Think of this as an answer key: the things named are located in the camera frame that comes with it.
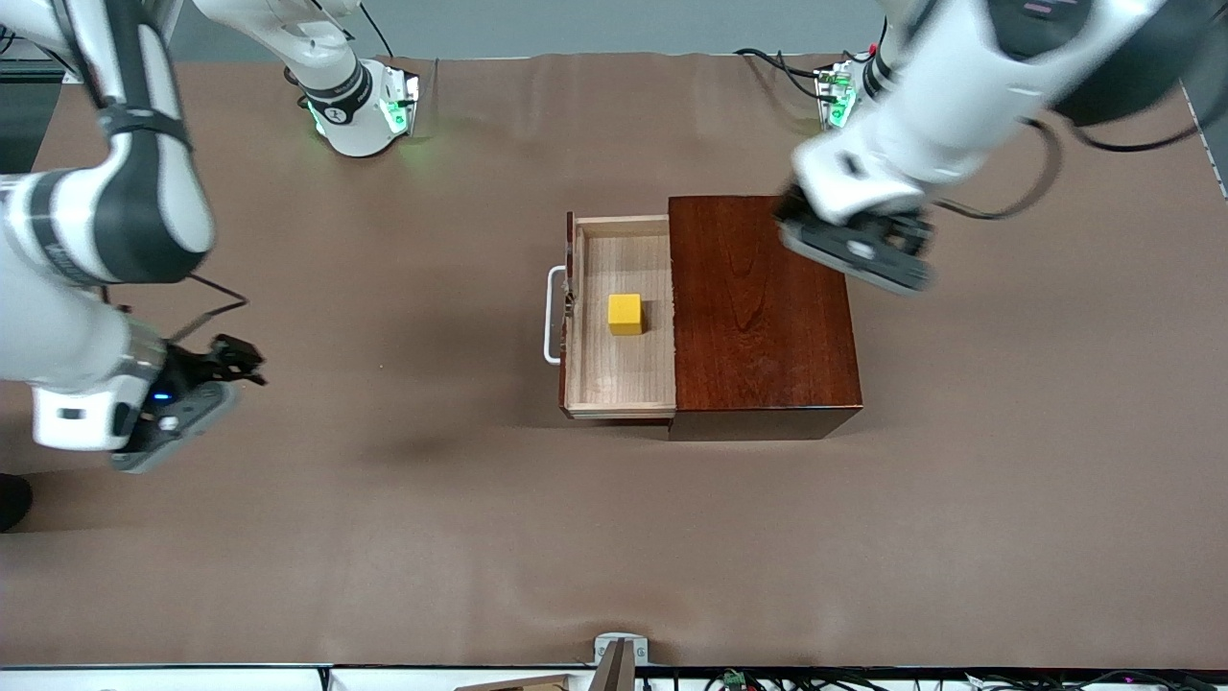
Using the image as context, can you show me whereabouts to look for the light wooden drawer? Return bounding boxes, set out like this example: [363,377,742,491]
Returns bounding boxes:
[544,211,679,421]

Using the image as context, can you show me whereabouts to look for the dark wooden drawer cabinet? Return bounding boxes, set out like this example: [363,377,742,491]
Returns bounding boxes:
[667,194,864,442]

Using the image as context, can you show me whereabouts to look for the black rounded object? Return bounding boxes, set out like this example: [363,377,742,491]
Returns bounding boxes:
[0,473,33,532]

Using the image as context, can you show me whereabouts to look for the brown table mat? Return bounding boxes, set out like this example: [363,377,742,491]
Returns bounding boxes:
[0,50,1228,670]

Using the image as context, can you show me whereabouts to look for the flat cardboard piece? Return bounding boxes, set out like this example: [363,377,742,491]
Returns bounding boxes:
[456,675,574,691]

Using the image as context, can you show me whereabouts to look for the grey-brown wedge board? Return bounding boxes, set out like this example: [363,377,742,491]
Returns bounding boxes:
[590,639,636,691]

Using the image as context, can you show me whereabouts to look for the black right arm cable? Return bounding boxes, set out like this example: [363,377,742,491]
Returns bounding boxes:
[168,274,250,343]

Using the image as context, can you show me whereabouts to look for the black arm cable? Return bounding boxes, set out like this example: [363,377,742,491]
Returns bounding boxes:
[935,115,1205,223]
[168,274,250,343]

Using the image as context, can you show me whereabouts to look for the black left base cables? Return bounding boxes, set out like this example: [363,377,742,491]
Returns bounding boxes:
[734,46,838,101]

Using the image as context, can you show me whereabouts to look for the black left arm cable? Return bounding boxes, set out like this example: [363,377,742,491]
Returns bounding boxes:
[935,115,1205,223]

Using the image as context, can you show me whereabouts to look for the black right base cable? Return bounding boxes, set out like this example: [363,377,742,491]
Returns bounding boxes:
[360,0,398,59]

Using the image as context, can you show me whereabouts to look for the small metal clamp bracket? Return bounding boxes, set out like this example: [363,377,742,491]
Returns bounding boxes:
[593,632,650,666]

